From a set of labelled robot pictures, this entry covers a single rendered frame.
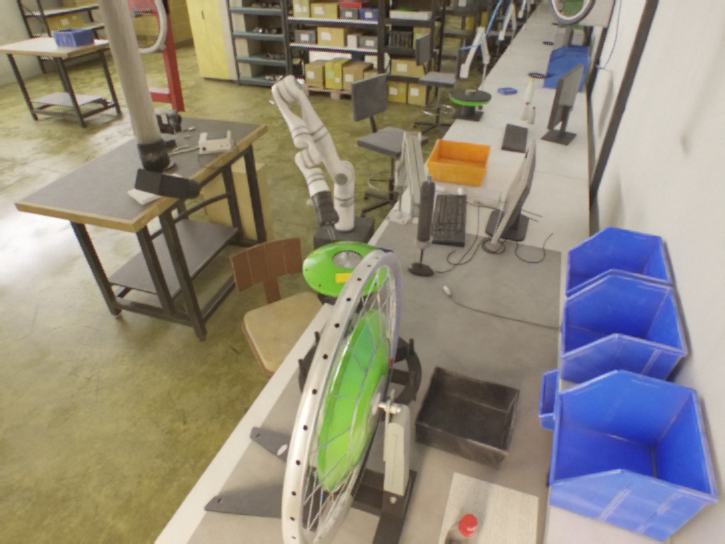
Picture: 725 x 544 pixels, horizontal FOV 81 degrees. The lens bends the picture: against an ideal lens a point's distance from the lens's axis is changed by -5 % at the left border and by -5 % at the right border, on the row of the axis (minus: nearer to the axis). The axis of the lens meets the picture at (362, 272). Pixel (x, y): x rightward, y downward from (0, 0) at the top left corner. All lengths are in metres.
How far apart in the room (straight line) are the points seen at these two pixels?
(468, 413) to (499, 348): 0.29
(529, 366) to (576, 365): 0.49
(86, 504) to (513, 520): 1.90
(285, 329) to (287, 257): 0.34
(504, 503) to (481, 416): 0.25
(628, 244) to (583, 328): 0.27
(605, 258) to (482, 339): 0.47
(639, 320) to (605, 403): 0.31
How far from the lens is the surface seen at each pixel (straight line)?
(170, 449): 2.50
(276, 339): 1.95
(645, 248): 1.37
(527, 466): 1.31
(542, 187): 2.61
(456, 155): 2.78
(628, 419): 1.00
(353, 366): 0.67
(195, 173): 2.58
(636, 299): 1.18
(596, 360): 1.03
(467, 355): 1.50
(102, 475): 2.56
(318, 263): 1.55
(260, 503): 1.15
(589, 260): 1.37
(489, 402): 1.37
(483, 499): 1.23
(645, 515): 0.89
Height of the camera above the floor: 2.00
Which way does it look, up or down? 38 degrees down
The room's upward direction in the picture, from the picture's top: straight up
